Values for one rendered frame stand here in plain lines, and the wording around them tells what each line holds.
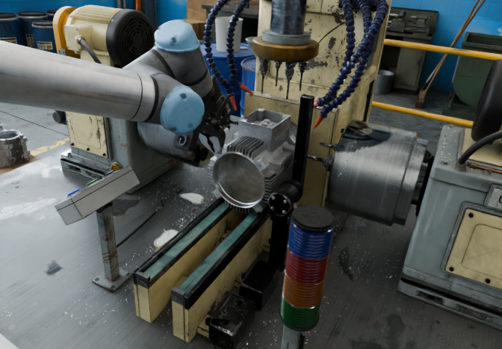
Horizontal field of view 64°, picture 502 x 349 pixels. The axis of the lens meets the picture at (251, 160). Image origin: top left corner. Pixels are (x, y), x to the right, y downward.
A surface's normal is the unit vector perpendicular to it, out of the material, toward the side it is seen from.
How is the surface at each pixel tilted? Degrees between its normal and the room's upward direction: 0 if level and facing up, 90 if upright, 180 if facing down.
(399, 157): 43
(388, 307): 0
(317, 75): 90
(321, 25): 90
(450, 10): 90
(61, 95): 100
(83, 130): 90
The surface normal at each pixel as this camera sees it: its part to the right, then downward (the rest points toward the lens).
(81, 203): 0.76, -0.29
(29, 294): 0.05, -0.89
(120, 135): -0.46, 0.37
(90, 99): 0.52, 0.62
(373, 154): -0.28, -0.40
